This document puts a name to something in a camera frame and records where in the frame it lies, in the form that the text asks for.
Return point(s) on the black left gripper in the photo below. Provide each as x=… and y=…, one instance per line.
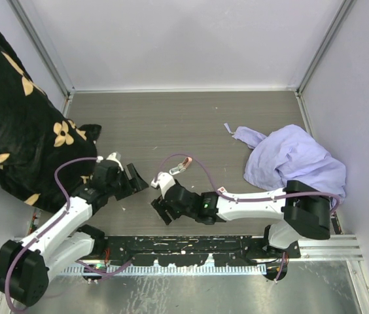
x=133, y=185

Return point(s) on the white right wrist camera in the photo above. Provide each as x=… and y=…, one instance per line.
x=163, y=182

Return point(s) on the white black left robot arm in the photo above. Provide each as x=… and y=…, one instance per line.
x=27, y=266

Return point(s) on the pink stapler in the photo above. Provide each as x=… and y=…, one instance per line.
x=181, y=167

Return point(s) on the aluminium front rail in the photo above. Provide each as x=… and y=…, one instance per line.
x=338, y=247

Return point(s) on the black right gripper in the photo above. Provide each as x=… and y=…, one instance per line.
x=158, y=205

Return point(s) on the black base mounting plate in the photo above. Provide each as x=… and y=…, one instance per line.
x=226, y=250

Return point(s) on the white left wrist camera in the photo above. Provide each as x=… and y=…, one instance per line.
x=115, y=157

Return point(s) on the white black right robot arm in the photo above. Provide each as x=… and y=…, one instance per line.
x=298, y=210

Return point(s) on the lavender crumpled cloth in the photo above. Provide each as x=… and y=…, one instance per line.
x=290, y=153

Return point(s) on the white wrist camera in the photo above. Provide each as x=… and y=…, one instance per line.
x=115, y=157
x=163, y=182

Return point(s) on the black floral blanket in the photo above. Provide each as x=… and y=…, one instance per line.
x=38, y=145

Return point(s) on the white slotted cable duct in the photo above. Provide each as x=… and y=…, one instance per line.
x=207, y=269

